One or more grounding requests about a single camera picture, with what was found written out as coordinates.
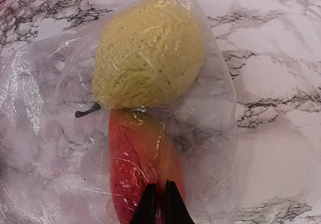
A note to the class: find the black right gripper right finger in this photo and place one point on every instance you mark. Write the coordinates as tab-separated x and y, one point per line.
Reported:
175	208

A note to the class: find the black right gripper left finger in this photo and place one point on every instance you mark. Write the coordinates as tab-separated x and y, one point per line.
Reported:
147	207

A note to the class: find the orange red fake mango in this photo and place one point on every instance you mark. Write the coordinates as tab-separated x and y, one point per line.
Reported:
141	152

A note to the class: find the clear zip top bag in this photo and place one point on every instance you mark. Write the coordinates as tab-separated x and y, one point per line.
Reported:
91	116

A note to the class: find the yellow fake lemon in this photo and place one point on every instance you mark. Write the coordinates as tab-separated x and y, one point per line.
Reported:
148	55

